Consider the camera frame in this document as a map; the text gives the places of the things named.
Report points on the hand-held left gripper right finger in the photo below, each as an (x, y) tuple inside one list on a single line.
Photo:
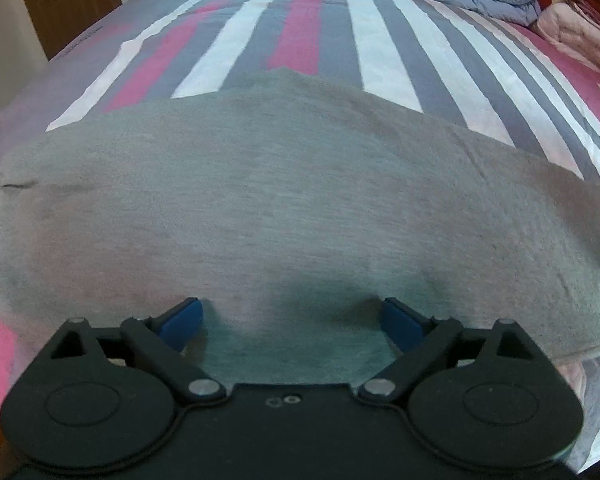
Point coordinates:
[(402, 321)]

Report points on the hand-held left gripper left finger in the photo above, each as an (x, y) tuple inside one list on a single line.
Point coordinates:
[(182, 321)]

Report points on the grey pants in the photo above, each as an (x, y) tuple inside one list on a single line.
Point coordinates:
[(300, 200)]

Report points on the bed with striped sheet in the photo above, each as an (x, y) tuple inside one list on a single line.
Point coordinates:
[(310, 35)]

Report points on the folded pink blanket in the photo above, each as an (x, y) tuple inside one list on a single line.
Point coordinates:
[(577, 35)]

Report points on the brown wooden door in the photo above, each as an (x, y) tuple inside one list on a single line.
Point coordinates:
[(65, 0)]

